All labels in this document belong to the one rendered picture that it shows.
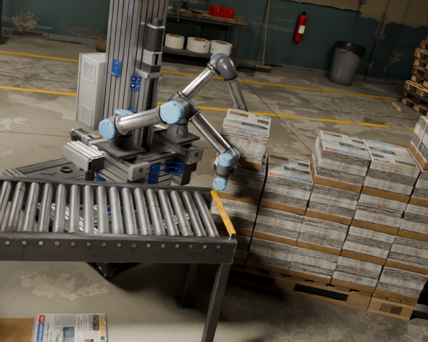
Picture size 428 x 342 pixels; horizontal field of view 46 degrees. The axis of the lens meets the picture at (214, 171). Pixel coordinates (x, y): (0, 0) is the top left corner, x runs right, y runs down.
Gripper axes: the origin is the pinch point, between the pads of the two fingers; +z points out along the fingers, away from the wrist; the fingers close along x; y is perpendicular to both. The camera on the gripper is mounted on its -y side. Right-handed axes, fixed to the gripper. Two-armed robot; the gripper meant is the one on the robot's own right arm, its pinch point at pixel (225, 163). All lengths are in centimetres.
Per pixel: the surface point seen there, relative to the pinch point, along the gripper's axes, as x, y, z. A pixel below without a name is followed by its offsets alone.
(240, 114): -2.9, 22.6, 32.0
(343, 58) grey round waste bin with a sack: -170, -33, 694
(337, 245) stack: -82, -39, 3
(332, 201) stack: -70, -10, 3
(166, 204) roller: 24, -5, -56
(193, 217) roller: 9, -5, -62
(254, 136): -13.5, 20.4, 3.4
